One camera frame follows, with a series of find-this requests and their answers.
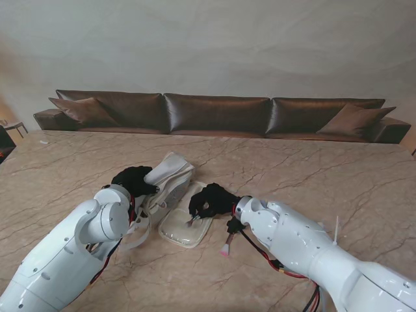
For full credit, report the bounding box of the dark chair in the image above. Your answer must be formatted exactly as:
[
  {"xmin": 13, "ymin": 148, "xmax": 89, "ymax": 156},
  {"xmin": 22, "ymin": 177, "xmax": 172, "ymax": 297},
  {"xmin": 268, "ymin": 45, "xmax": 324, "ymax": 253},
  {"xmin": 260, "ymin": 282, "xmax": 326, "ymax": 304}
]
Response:
[{"xmin": 0, "ymin": 125, "xmax": 18, "ymax": 164}]

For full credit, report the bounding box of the white cable tie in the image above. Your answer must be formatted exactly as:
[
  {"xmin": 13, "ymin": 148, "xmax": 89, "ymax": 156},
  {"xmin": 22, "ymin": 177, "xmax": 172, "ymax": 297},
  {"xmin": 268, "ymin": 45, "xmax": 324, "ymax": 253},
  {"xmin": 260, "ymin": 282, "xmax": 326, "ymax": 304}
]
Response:
[{"xmin": 332, "ymin": 215, "xmax": 341, "ymax": 245}]

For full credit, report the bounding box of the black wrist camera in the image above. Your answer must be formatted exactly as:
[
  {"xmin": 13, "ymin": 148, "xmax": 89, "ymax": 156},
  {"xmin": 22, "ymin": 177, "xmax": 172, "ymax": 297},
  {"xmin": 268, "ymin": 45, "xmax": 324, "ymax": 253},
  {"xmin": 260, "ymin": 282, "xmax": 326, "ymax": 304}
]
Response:
[{"xmin": 226, "ymin": 216, "xmax": 244, "ymax": 236}]

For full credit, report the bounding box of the brown leather sofa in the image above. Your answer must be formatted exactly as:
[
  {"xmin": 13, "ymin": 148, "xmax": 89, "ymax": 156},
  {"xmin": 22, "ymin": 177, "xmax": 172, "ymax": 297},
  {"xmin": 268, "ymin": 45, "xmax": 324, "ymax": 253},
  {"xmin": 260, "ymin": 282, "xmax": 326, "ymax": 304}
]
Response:
[{"xmin": 32, "ymin": 90, "xmax": 412, "ymax": 144}]

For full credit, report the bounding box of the small side table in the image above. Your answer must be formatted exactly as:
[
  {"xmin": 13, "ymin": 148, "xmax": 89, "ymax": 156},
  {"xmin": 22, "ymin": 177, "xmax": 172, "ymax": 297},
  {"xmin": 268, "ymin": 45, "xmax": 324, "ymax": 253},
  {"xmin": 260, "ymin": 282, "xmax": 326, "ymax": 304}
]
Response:
[{"xmin": 0, "ymin": 120, "xmax": 29, "ymax": 140}]

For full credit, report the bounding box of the red black cable bundle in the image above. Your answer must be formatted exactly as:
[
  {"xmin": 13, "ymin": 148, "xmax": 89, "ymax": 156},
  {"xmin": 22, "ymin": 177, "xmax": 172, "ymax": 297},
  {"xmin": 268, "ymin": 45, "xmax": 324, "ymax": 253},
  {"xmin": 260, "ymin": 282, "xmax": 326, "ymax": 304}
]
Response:
[
  {"xmin": 240, "ymin": 229, "xmax": 323, "ymax": 312},
  {"xmin": 84, "ymin": 194, "xmax": 137, "ymax": 289}
]

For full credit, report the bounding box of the cream fabric cosmetics bag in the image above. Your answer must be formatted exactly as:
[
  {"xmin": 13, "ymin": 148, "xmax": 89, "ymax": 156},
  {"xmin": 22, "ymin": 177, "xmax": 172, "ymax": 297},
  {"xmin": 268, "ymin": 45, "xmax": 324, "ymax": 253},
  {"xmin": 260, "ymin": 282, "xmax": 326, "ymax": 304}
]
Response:
[{"xmin": 118, "ymin": 151, "xmax": 215, "ymax": 252}]

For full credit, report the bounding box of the makeup brush with pink tip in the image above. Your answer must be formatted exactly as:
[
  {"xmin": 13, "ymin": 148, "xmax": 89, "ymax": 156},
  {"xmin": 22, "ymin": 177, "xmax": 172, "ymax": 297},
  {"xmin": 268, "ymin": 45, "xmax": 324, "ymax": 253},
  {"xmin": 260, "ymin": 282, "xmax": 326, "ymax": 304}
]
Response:
[{"xmin": 219, "ymin": 231, "xmax": 236, "ymax": 257}]

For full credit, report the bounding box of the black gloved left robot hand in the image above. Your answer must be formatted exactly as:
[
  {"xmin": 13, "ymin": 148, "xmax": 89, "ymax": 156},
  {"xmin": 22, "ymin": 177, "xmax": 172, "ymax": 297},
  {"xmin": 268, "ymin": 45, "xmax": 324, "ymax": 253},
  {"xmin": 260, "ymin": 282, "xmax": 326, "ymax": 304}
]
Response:
[{"xmin": 110, "ymin": 165, "xmax": 161, "ymax": 199}]

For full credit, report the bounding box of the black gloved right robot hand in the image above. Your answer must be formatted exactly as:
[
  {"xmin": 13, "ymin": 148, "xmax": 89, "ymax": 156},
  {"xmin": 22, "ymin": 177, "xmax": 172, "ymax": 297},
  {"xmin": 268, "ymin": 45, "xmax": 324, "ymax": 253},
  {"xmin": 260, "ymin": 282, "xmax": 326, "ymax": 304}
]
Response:
[{"xmin": 188, "ymin": 183, "xmax": 242, "ymax": 220}]

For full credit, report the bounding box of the brown leather cushion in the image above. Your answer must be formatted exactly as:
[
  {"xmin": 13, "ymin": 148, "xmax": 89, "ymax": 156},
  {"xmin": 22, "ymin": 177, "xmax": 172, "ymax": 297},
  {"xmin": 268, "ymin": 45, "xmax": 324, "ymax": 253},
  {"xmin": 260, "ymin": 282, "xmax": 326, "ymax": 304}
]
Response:
[
  {"xmin": 316, "ymin": 103, "xmax": 397, "ymax": 138},
  {"xmin": 47, "ymin": 97, "xmax": 120, "ymax": 127}
]

